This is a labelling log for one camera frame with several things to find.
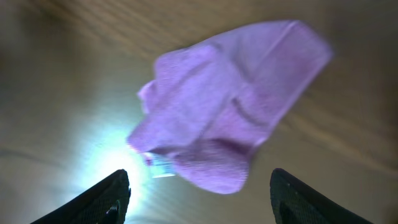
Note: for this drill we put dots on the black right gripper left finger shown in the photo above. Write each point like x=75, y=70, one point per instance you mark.
x=105, y=202

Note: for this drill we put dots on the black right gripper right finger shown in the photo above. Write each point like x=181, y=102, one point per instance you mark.
x=294, y=202

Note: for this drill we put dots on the purple cloth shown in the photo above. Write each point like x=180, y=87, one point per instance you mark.
x=211, y=105

